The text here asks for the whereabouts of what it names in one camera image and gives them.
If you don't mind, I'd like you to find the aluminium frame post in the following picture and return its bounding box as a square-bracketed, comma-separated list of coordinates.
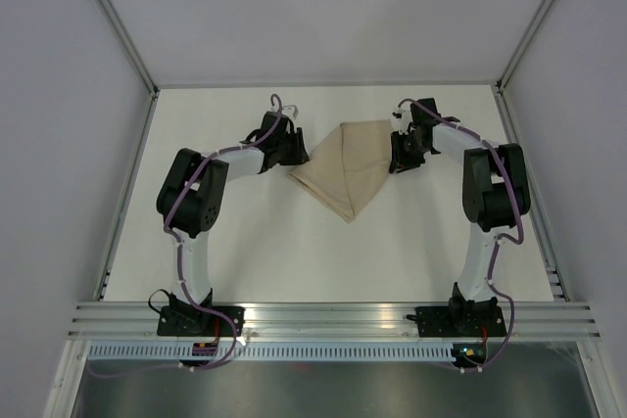
[495, 0, 557, 94]
[95, 0, 159, 97]

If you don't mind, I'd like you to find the aluminium mounting rail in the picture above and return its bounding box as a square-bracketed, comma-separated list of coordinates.
[67, 302, 601, 343]

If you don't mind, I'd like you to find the beige cloth napkin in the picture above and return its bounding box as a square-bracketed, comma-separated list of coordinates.
[290, 119, 392, 223]

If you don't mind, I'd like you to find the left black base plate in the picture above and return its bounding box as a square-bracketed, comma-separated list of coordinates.
[157, 303, 245, 338]

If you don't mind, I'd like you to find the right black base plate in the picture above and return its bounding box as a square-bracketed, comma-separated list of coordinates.
[406, 302, 506, 339]

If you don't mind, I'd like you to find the aluminium frame post right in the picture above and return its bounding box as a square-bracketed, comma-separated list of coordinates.
[495, 0, 557, 94]

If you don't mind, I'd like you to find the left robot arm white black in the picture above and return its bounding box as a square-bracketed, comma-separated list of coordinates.
[156, 112, 309, 336]

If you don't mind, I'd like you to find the white slotted cable duct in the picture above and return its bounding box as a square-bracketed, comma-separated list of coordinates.
[87, 341, 455, 363]

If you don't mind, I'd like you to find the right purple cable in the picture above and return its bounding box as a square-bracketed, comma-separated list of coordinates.
[399, 98, 526, 374]

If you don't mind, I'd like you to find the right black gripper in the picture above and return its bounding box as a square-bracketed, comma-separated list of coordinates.
[390, 130, 429, 173]

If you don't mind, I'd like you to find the aluminium frame right rail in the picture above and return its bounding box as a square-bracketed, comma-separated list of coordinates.
[491, 82, 572, 302]

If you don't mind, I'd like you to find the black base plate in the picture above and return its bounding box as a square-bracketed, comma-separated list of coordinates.
[406, 302, 506, 339]
[157, 303, 245, 338]

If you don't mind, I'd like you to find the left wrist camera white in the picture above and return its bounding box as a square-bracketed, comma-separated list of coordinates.
[280, 105, 299, 121]

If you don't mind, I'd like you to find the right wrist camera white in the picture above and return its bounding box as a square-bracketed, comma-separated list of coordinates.
[391, 99, 413, 135]

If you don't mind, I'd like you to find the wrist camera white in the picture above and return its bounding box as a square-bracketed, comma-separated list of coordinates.
[391, 99, 413, 135]
[280, 105, 299, 121]

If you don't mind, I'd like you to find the aluminium frame post left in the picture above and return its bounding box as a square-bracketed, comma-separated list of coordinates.
[95, 0, 159, 97]

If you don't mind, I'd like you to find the aluminium frame back bar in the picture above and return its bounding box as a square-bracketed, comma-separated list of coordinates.
[155, 77, 499, 90]

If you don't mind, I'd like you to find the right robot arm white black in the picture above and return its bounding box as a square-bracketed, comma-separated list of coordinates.
[389, 98, 531, 338]

